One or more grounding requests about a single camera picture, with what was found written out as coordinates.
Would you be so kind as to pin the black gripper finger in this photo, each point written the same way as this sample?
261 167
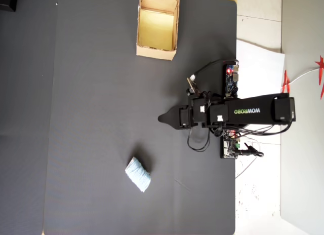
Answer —
172 122
173 113

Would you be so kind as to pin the dark grey side mat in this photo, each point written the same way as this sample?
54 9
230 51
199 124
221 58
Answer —
25 118

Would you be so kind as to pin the white paper sheet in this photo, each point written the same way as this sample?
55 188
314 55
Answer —
260 70

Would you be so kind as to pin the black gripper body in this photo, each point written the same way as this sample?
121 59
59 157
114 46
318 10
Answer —
195 113

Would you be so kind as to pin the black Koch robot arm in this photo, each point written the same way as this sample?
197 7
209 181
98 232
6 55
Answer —
248 111

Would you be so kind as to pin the light blue cloth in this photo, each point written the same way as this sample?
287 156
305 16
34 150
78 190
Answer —
138 175

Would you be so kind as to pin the small wrist camera board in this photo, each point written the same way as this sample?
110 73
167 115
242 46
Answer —
193 86

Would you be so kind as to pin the motor driver board green connector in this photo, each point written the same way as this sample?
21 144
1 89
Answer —
229 146

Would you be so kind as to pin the grey board panel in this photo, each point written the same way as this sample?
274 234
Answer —
301 169

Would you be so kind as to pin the open cardboard box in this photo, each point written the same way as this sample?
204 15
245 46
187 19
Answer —
157 27

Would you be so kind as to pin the large black table mat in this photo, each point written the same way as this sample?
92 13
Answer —
106 118

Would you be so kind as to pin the blue controller circuit board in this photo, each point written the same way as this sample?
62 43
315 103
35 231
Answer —
230 80

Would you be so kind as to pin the black power plug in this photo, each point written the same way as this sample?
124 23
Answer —
249 152

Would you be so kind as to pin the black box corner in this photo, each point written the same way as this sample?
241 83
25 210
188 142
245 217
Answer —
7 0

